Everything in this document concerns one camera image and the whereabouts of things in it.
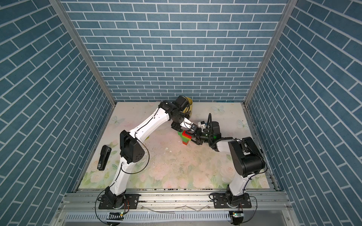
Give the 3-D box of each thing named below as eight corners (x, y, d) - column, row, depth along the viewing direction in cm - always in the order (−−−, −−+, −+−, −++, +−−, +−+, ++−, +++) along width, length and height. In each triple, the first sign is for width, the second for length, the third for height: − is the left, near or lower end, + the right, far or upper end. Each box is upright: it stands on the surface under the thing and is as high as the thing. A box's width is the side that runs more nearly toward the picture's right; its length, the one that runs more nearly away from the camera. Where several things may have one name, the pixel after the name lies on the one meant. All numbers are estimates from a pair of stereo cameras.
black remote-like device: (99, 170, 86) (95, 167, 82) (106, 149, 96) (102, 145, 92) (105, 170, 87) (101, 167, 83) (112, 148, 96) (108, 144, 92)
